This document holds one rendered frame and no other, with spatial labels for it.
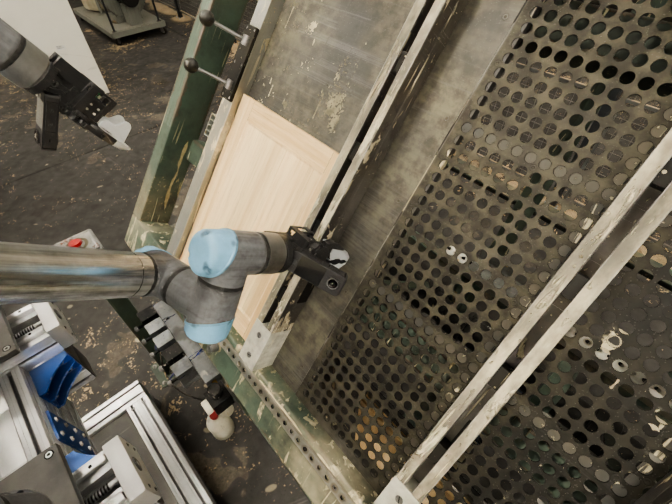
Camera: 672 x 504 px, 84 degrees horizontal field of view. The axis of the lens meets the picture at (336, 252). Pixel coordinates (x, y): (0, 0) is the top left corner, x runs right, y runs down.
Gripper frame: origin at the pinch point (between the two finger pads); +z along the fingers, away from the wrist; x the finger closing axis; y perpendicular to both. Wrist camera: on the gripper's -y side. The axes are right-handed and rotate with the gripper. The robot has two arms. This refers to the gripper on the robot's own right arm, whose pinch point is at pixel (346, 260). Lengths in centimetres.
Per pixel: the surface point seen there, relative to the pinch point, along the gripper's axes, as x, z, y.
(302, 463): 44.8, -2.2, -18.1
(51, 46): 48, 41, 405
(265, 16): -38, -3, 56
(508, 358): -5.8, -0.2, -36.8
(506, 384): -3.4, -3.8, -39.0
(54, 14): 21, 39, 406
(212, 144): -1, -3, 57
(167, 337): 58, -5, 40
